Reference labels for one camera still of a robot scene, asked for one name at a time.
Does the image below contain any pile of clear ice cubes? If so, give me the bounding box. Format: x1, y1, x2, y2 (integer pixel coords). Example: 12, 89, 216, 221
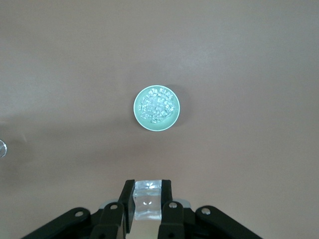
138, 87, 176, 124

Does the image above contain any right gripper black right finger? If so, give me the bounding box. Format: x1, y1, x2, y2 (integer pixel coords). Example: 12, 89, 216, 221
157, 179, 262, 239

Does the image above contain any single clear ice cube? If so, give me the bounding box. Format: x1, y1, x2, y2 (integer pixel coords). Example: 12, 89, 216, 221
133, 179, 162, 222

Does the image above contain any green ceramic bowl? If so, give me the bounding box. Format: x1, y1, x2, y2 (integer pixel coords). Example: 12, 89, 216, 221
133, 85, 180, 132

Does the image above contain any brown table cover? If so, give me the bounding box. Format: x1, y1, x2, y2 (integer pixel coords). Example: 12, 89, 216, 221
0, 0, 319, 239

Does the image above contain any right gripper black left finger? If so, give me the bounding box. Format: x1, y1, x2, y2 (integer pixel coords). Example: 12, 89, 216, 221
21, 179, 137, 239

